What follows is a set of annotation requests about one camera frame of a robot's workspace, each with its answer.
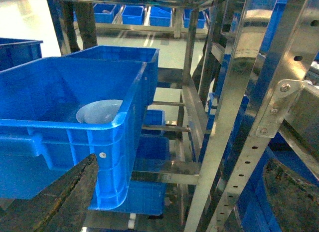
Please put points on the blue bin behind target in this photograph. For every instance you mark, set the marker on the blue bin behind target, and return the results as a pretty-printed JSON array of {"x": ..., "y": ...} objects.
[{"x": 128, "y": 59}]

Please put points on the light blue oval tray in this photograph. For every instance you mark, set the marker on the light blue oval tray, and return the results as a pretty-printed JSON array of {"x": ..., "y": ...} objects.
[{"x": 99, "y": 112}]

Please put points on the steel shelf rack right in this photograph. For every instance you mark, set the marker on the steel shelf rack right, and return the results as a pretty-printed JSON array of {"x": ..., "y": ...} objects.
[{"x": 258, "y": 92}]

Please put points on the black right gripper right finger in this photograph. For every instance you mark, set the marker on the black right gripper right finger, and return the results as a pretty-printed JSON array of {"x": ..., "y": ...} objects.
[{"x": 294, "y": 200}]

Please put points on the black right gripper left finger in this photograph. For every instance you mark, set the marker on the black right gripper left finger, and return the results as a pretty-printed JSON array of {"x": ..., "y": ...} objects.
[{"x": 60, "y": 207}]

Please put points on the blue bin holding tray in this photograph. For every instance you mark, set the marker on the blue bin holding tray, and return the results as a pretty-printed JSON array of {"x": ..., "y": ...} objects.
[{"x": 41, "y": 139}]

